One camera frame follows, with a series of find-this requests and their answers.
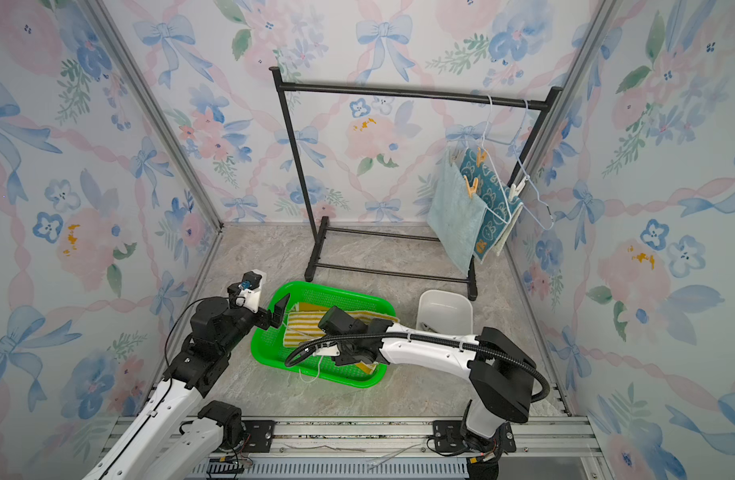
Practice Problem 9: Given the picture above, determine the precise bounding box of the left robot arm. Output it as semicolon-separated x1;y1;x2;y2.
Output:
86;294;291;479

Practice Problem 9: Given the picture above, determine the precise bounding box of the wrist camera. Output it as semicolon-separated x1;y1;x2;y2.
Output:
227;269;267;313
313;344;341;357

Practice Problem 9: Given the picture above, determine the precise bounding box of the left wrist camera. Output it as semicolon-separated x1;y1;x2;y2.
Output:
227;269;267;313

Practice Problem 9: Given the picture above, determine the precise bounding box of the teal patterned towel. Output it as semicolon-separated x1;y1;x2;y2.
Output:
461;149;523;262

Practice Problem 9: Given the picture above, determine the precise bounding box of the orange clothespin upper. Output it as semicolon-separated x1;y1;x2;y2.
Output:
475;147;489;167

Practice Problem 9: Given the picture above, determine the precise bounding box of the white plastic bin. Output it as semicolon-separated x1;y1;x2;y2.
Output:
415;290;473;335

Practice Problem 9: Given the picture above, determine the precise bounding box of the orange clothespin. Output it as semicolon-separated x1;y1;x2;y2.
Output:
475;147;489;167
463;176;479;199

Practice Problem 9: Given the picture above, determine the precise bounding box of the black clothes rack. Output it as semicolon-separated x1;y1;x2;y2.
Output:
268;66;565;301

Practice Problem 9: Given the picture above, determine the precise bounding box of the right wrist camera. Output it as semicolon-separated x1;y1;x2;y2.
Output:
313;344;341;357

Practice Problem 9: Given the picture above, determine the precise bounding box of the green plastic basket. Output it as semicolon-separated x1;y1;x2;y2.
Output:
250;280;399;389

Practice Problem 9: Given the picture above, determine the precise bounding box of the white clothespin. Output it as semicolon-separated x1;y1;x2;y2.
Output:
507;178;527;203

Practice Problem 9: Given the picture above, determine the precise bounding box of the orange clothespin lower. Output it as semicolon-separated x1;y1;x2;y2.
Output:
463;176;479;199

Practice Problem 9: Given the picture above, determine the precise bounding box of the light green towel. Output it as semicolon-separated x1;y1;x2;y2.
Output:
427;159;487;275

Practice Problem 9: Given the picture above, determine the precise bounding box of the white wire hanger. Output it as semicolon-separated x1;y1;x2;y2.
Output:
294;302;399;385

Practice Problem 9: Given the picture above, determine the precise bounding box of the yellow striped towel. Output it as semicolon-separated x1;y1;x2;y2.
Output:
283;303;399;349

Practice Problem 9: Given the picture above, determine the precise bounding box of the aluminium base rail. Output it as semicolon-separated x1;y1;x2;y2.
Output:
90;413;615;480

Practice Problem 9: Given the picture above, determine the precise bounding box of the white hanger middle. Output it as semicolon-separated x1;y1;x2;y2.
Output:
456;94;515;228

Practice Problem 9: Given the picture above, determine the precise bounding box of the black corrugated cable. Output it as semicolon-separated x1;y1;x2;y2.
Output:
284;332;551;404

